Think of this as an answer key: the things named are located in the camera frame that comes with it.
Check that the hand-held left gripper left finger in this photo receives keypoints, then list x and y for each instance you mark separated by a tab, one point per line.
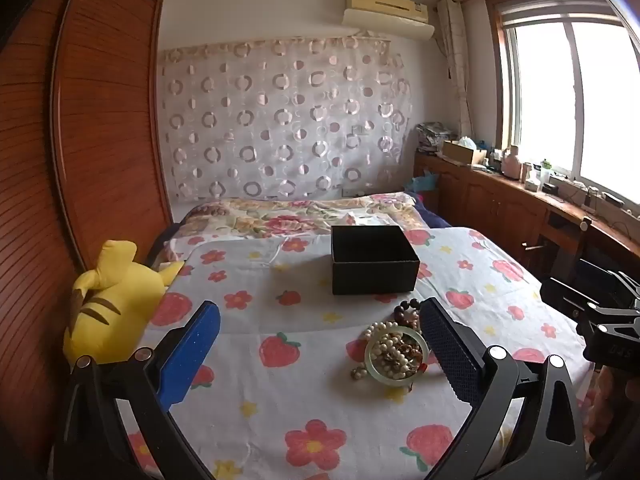
192	355

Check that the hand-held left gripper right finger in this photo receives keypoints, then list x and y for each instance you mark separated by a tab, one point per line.
450	355

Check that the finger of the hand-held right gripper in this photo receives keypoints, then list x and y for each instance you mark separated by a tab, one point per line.
625	285
565	297

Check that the pale green jade bangle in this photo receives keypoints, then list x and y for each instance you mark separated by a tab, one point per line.
371	360

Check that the black cardboard box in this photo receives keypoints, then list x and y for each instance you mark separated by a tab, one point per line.
375	275

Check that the yellow plush toy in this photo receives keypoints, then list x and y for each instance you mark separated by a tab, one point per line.
115	295

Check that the green cap bottle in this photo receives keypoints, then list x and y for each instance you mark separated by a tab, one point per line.
545	174

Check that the strawberry print bed sheet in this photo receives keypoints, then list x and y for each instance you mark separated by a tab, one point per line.
310	400

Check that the wooden cabinet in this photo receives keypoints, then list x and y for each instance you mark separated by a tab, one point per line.
480	200

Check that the white jar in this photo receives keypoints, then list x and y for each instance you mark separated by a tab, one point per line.
527	172

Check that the pink kettle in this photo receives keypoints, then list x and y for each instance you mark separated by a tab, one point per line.
511	164

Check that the floral blanket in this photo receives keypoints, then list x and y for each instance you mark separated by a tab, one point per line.
280	220

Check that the blue plastic bag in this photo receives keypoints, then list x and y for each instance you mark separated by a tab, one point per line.
424	181

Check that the open cardboard carton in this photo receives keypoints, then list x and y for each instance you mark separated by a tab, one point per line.
462	154

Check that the white plastic bag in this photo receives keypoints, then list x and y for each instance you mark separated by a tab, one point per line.
467	143

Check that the stack of magazines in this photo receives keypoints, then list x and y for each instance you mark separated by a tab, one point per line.
432	135

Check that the pale window curtain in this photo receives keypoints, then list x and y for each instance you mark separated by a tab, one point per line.
457	60

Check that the wooden wardrobe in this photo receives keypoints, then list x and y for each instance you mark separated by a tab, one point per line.
100	110

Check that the cream air conditioner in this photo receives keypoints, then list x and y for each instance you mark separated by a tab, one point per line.
385	7

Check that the wooden frame window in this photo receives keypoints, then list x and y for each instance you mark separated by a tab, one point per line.
545	95

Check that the circle pattern wall curtain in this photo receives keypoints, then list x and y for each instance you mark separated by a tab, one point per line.
280	120

